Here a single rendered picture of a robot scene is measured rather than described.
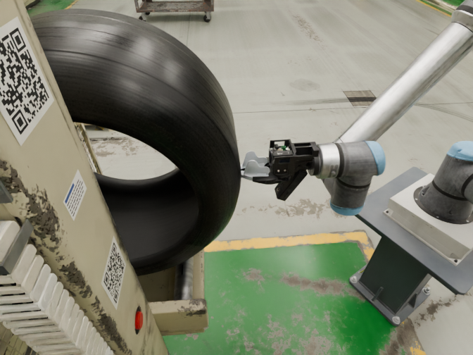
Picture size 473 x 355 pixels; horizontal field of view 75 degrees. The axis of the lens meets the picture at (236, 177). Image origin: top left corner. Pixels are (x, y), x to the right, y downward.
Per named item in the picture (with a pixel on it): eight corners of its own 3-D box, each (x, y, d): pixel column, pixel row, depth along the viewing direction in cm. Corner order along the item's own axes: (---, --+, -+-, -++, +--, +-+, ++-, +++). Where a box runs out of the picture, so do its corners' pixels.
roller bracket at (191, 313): (208, 327, 74) (206, 309, 68) (38, 341, 72) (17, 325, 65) (208, 313, 77) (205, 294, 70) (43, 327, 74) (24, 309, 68)
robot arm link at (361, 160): (382, 184, 79) (394, 152, 73) (335, 188, 79) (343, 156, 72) (367, 163, 87) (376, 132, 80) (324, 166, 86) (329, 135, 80)
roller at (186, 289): (189, 305, 71) (170, 307, 71) (193, 313, 74) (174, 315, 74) (193, 196, 97) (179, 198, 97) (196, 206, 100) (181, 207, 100)
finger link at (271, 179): (250, 167, 78) (284, 165, 79) (250, 172, 80) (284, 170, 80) (253, 180, 75) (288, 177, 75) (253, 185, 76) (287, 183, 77)
